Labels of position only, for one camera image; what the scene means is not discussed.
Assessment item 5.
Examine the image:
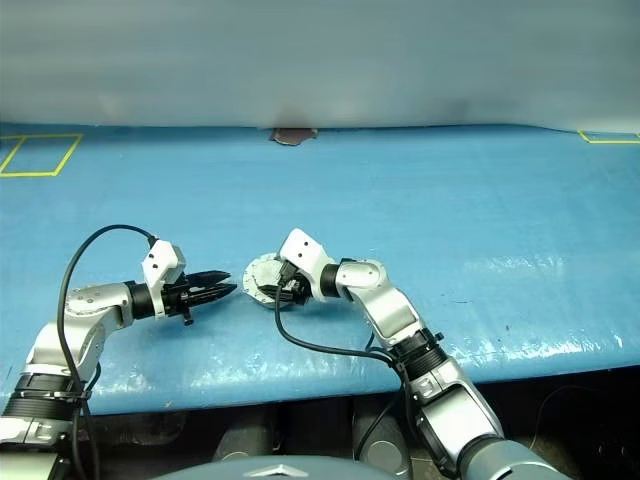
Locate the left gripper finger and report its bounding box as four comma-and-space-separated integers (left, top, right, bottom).
185, 269, 233, 290
191, 282, 239, 307

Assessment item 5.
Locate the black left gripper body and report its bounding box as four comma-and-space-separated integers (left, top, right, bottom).
162, 281, 197, 327

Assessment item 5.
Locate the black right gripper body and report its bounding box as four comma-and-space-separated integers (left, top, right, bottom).
284, 267, 314, 307

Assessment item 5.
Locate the round grey motor lid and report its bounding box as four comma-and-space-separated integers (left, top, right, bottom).
243, 253, 283, 302

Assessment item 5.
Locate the brown flat object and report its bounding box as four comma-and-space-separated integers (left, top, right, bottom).
269, 127, 320, 148

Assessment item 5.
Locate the dark rounded shape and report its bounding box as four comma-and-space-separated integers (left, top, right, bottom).
351, 397, 411, 474
213, 423, 282, 465

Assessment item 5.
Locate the grey robot torso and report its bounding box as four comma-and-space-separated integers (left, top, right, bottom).
153, 461, 396, 480

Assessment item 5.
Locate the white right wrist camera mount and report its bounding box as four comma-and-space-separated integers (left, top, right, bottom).
277, 227, 338, 304

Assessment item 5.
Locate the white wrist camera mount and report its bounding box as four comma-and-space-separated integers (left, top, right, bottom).
277, 227, 338, 304
139, 238, 189, 319

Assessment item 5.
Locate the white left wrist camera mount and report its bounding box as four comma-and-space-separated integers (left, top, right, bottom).
139, 238, 189, 319

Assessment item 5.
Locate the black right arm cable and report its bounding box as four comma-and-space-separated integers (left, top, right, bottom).
273, 277, 457, 479

